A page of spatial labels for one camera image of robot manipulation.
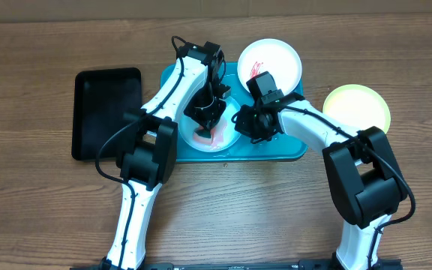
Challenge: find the green and pink sponge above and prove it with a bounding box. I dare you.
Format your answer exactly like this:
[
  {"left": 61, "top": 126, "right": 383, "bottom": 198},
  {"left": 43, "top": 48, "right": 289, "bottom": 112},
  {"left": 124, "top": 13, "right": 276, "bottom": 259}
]
[{"left": 193, "top": 127, "right": 221, "bottom": 146}]

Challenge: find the light blue plate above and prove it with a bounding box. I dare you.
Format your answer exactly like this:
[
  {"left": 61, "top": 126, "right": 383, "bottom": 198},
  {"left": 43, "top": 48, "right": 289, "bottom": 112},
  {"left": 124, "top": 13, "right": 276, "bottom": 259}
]
[{"left": 178, "top": 97, "right": 241, "bottom": 152}]

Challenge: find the white plate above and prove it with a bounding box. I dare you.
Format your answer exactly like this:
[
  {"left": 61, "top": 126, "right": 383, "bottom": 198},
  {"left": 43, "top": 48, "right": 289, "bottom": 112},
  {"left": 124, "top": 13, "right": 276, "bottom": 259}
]
[{"left": 237, "top": 38, "right": 303, "bottom": 95}]

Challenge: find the yellow-green rimmed plate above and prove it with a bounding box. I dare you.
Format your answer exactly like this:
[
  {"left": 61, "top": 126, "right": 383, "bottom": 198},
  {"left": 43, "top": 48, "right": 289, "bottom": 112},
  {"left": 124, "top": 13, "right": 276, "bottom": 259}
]
[{"left": 322, "top": 84, "right": 392, "bottom": 134}]

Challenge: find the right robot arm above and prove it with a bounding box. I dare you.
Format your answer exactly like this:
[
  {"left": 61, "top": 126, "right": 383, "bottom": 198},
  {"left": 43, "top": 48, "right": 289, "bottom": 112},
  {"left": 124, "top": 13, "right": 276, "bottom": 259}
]
[{"left": 232, "top": 97, "right": 414, "bottom": 269}]

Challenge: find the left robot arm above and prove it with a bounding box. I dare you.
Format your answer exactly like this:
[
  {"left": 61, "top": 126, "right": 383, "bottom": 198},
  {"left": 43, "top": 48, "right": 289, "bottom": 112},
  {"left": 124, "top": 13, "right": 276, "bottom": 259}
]
[{"left": 98, "top": 42, "right": 229, "bottom": 269}]

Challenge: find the teal plastic tray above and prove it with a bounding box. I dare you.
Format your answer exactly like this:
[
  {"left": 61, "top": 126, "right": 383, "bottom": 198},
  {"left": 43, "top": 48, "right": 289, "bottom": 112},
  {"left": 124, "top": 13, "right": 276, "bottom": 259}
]
[{"left": 176, "top": 62, "right": 308, "bottom": 163}]

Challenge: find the black plastic tray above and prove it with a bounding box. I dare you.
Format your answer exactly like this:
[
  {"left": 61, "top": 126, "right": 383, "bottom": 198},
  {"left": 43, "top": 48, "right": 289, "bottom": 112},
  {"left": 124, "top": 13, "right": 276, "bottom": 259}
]
[{"left": 71, "top": 67, "right": 142, "bottom": 161}]

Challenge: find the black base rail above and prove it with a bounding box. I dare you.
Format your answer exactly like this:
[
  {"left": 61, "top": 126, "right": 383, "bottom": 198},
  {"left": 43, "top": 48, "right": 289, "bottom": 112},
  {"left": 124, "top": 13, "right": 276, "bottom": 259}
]
[{"left": 70, "top": 258, "right": 404, "bottom": 270}]

